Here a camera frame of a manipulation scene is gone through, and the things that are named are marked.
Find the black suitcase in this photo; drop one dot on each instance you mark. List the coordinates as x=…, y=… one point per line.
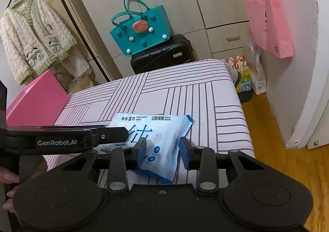
x=159, y=59

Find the person's left hand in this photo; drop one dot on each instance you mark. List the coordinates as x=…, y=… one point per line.
x=7, y=178

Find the white refrigerator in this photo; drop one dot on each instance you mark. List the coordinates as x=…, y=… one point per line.
x=303, y=54

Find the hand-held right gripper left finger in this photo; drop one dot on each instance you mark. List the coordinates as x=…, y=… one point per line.
x=140, y=153

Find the pink cardboard box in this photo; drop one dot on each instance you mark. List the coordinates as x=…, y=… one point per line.
x=38, y=101

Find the pink shopping bag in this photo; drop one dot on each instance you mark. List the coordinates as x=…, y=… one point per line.
x=272, y=23

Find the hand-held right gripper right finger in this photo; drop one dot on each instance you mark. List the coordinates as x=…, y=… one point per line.
x=185, y=153

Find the colourful gift bag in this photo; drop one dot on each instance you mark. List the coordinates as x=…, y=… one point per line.
x=244, y=77

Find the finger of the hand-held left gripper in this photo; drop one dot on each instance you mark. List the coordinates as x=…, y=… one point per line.
x=113, y=135

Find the blue wet wipes packet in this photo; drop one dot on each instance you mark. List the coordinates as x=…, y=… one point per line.
x=164, y=139

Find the white plastic bag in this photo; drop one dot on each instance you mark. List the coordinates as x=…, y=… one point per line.
x=258, y=75

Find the cream fleece robe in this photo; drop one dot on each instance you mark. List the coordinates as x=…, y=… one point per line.
x=30, y=34

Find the striped tablecloth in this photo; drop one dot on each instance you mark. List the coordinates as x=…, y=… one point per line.
x=192, y=93

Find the teal felt handbag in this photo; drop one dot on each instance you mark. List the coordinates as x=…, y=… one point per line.
x=144, y=39

